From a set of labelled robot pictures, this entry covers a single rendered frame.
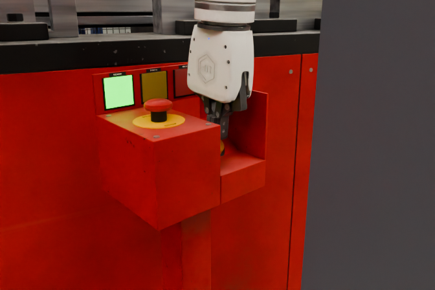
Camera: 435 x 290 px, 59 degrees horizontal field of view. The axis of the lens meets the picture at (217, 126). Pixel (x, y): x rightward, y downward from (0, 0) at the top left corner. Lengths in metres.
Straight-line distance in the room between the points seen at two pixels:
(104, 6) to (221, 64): 0.62
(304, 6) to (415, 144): 0.88
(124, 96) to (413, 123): 0.45
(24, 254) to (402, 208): 0.70
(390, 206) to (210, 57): 0.36
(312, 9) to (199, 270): 0.73
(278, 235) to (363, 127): 0.83
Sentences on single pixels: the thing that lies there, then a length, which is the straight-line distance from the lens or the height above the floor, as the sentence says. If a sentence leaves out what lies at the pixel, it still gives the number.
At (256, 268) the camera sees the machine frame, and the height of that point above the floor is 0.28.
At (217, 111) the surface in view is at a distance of 0.57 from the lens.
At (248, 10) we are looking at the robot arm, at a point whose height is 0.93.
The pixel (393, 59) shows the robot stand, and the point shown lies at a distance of 0.23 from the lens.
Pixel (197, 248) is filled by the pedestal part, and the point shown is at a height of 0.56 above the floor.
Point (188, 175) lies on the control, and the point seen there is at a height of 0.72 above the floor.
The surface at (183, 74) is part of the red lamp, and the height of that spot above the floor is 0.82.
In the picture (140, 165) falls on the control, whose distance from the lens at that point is 0.50.
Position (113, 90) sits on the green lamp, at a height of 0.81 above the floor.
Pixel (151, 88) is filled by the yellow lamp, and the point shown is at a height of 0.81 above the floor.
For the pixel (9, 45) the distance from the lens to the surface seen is 0.71.
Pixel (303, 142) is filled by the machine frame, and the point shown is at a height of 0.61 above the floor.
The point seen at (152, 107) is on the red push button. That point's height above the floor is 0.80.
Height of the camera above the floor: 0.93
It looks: 17 degrees down
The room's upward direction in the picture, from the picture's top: straight up
